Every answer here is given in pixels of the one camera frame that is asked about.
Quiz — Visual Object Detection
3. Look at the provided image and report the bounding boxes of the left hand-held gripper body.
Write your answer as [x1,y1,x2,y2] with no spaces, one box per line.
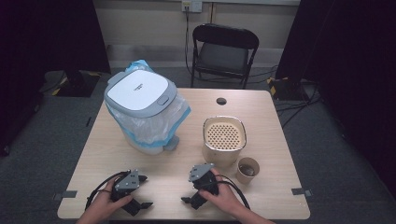
[110,169,142,203]

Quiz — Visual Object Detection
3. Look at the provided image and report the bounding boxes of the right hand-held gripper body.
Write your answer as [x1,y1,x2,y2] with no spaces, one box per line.
[188,162,219,196]

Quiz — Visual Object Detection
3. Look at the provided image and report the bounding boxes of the brown paper cup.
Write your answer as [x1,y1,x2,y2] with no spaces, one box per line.
[235,157,261,185]

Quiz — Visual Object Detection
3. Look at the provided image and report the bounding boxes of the dark drink residue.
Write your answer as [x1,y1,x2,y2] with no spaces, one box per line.
[240,162,256,177]

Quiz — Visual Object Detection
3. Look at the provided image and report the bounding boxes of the beige container with perforated strainer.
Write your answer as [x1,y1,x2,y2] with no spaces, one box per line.
[201,115,248,169]

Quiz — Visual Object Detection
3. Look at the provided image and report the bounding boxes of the grey white pedal trash can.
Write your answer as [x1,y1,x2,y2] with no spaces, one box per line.
[103,68,181,156]

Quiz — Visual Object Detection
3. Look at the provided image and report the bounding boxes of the person's right hand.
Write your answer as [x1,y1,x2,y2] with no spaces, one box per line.
[199,167,248,217]

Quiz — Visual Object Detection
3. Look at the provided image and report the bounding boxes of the person's left hand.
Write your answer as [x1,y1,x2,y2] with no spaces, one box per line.
[89,179,134,220]

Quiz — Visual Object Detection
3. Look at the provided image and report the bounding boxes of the white blue plastic bin liner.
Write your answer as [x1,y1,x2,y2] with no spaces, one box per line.
[106,59,191,148]

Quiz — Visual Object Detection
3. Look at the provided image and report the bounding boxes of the grey tape strip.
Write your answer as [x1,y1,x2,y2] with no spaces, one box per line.
[52,189,78,201]
[291,187,314,198]

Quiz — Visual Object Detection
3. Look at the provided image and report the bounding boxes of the black stand base, yellow tape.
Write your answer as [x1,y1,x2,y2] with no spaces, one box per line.
[266,76,313,102]
[39,69,103,98]

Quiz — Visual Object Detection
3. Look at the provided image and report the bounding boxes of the black folding chair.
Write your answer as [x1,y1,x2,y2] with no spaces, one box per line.
[190,22,261,90]

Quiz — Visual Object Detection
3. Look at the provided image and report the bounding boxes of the dark curtain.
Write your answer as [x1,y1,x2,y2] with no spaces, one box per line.
[0,0,112,157]
[275,0,396,200]

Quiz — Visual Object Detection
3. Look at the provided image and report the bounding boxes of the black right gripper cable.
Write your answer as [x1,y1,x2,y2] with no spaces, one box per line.
[214,174,252,210]

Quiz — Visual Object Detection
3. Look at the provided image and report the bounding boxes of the black floor cables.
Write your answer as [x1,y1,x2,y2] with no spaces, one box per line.
[275,83,322,129]

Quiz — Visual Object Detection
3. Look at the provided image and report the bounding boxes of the white wall socket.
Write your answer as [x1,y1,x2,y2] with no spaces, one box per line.
[181,0,204,14]

